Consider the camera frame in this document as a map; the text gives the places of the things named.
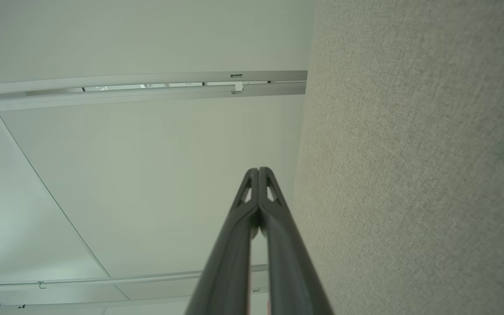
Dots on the dark grey metal bracket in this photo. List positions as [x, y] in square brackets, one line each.
[147, 96]

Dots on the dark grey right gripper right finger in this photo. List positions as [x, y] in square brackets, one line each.
[291, 271]

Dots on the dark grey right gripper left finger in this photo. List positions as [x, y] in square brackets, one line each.
[225, 262]

